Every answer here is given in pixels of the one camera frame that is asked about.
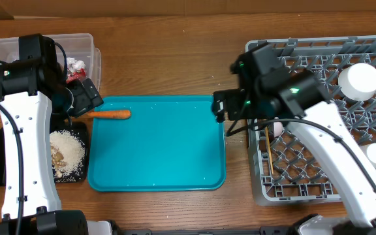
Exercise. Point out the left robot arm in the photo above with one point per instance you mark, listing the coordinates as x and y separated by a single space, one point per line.
33 89

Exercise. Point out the red snack wrapper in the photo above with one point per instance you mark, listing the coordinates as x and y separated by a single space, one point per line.
77 75

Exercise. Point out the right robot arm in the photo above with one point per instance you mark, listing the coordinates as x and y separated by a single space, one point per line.
269 93

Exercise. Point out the small white cup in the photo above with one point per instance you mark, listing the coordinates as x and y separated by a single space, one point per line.
375 154

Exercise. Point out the orange carrot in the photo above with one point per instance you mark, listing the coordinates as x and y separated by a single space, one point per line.
113 114

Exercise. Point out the teal serving tray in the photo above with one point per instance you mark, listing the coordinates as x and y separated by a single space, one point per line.
169 143

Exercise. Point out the white tissue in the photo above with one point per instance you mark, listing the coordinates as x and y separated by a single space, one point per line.
74 65

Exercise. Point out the black plastic tray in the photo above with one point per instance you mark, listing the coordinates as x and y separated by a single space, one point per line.
77 130

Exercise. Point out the clear plastic bin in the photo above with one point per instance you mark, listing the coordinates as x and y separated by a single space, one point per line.
79 46

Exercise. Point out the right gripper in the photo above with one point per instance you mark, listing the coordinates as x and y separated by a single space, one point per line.
237 113

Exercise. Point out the white plate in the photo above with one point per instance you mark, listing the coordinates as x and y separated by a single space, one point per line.
278 129

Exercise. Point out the wooden chopstick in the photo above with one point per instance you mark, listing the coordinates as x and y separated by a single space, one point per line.
268 147

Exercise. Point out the peanut shells and rice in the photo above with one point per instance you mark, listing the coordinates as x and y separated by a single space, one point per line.
68 156

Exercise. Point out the grey dishwasher rack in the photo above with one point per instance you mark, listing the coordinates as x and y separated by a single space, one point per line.
297 177

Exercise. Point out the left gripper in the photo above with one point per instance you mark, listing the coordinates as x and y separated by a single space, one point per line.
87 98

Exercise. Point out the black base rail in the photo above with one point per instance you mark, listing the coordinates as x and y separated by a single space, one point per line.
265 230

